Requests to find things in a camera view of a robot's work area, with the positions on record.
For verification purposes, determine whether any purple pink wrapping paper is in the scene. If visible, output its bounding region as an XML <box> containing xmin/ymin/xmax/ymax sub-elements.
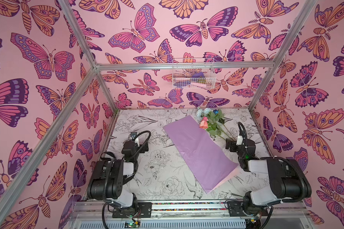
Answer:
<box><xmin>163</xmin><ymin>115</ymin><xmax>239</xmax><ymax>194</ymax></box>

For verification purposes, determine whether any orange pink fake rose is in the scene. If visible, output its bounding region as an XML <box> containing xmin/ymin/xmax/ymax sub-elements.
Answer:
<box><xmin>199</xmin><ymin>117</ymin><xmax>236</xmax><ymax>141</ymax></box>

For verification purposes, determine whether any white fake flower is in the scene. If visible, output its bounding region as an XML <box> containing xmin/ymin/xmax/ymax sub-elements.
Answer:
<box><xmin>196</xmin><ymin>107</ymin><xmax>219</xmax><ymax>129</ymax></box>

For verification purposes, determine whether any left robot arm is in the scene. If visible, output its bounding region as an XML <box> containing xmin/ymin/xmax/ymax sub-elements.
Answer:
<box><xmin>87</xmin><ymin>131</ymin><xmax>151</xmax><ymax>218</ymax></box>

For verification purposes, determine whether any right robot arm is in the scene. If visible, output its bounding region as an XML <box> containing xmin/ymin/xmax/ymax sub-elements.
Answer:
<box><xmin>225</xmin><ymin>135</ymin><xmax>312</xmax><ymax>218</ymax></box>

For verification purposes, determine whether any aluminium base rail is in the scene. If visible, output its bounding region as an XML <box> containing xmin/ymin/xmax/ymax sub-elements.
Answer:
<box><xmin>67</xmin><ymin>200</ymin><xmax>315</xmax><ymax>229</ymax></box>

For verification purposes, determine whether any white wire basket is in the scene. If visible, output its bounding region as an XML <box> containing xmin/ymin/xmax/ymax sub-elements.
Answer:
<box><xmin>171</xmin><ymin>58</ymin><xmax>217</xmax><ymax>90</ymax></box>

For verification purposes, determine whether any aluminium frame structure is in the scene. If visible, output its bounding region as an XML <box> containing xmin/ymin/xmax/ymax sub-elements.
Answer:
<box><xmin>0</xmin><ymin>1</ymin><xmax>317</xmax><ymax>226</ymax></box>

